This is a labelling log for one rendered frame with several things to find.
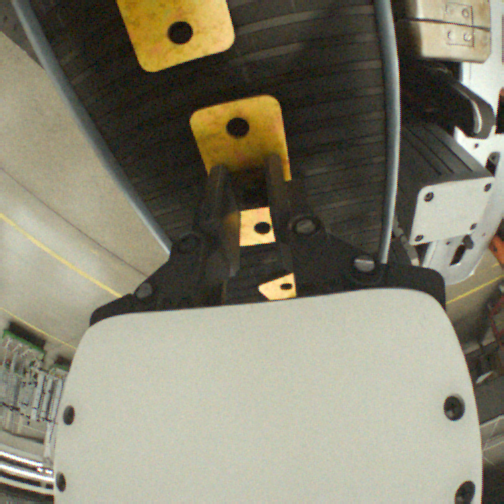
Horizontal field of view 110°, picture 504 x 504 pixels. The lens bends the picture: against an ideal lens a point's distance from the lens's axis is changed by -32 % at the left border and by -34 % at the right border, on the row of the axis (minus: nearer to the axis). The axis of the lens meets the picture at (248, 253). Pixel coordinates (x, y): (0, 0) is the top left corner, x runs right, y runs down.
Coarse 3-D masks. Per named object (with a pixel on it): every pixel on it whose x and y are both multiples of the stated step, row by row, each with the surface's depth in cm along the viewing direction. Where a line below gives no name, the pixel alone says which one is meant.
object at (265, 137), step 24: (264, 96) 9; (192, 120) 10; (216, 120) 10; (264, 120) 10; (216, 144) 11; (240, 144) 11; (264, 144) 11; (240, 168) 12; (264, 168) 12; (288, 168) 12; (240, 192) 12; (264, 192) 12; (264, 216) 14; (240, 240) 15; (264, 240) 15
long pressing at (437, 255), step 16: (496, 0) 9; (496, 16) 10; (496, 32) 12; (496, 48) 14; (464, 64) 16; (480, 64) 16; (496, 64) 15; (464, 80) 18; (480, 80) 17; (496, 80) 17; (496, 96) 18; (496, 112) 20; (464, 144) 24; (480, 144) 24; (496, 144) 23; (480, 160) 26; (496, 176) 27; (496, 192) 29; (496, 208) 32; (480, 224) 35; (496, 224) 35; (448, 240) 38; (480, 240) 38; (432, 256) 42; (448, 256) 42; (464, 256) 42; (480, 256) 42; (448, 272) 46; (464, 272) 46
